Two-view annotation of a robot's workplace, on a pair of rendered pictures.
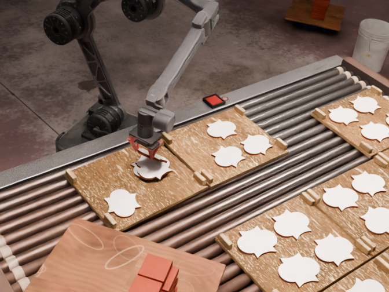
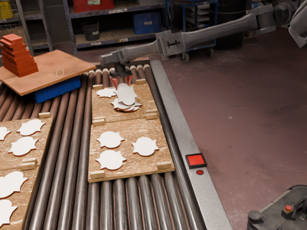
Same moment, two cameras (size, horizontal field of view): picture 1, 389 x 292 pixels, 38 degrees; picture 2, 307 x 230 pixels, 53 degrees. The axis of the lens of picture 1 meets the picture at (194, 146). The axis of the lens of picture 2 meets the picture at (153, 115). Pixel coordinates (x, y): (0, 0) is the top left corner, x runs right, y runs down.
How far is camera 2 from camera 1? 282 cm
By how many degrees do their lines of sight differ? 93
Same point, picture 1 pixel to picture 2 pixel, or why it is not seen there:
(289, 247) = (12, 139)
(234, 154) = (108, 142)
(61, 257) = (77, 61)
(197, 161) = (119, 126)
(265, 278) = (9, 123)
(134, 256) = (56, 74)
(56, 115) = not seen: outside the picture
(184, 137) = (149, 127)
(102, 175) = (136, 91)
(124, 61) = not seen: outside the picture
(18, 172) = (161, 75)
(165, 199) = (97, 106)
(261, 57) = not seen: outside the picture
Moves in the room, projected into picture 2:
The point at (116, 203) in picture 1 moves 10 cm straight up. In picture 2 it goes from (108, 90) to (106, 75)
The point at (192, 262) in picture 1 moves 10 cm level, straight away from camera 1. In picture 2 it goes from (34, 86) to (45, 89)
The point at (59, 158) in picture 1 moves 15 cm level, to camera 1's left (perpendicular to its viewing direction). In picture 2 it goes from (164, 85) to (176, 76)
